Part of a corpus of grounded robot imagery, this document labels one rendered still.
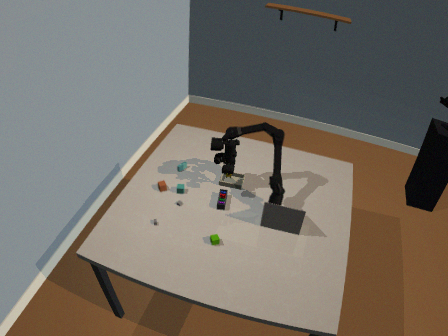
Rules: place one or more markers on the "brown cube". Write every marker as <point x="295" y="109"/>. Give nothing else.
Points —
<point x="162" y="186"/>

